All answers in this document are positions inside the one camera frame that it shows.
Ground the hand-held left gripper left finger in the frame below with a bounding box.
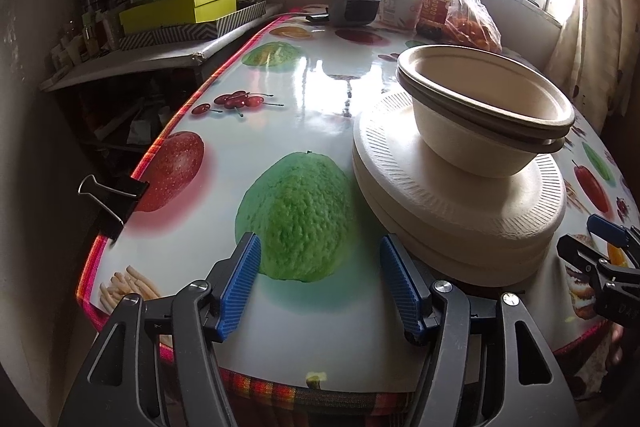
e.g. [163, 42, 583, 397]
[59, 232, 262, 427]

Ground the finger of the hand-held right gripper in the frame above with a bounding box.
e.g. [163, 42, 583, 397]
[587, 213, 640, 254]
[556, 233, 615, 284]

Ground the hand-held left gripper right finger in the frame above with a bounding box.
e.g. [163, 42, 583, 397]
[379, 234, 583, 427]

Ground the white foam plate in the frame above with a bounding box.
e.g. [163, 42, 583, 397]
[352, 157, 566, 265]
[351, 88, 567, 238]
[357, 187, 548, 287]

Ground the large beige paper bowl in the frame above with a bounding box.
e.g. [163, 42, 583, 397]
[398, 74, 569, 180]
[396, 45, 577, 131]

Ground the person's right hand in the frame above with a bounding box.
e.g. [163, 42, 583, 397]
[606, 323, 627, 369]

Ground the black binder clip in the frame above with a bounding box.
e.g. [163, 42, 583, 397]
[77, 174, 151, 244]

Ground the food print tablecloth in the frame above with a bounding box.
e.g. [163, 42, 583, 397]
[75, 0, 640, 400]

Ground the fruit print curtain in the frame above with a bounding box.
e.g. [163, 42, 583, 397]
[545, 0, 631, 118]

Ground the white side shelf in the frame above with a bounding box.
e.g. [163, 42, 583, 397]
[40, 2, 284, 94]

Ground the striped grey box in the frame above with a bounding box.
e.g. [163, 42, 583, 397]
[117, 0, 267, 52]

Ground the red label glass jar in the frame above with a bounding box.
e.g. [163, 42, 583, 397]
[416, 0, 455, 40]

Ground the lime green box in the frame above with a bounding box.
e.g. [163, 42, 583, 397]
[119, 0, 238, 35]

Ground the white plastic tub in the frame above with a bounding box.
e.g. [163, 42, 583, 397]
[377, 0, 423, 30]

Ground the cluster of small bottles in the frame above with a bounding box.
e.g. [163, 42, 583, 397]
[50, 0, 123, 68]

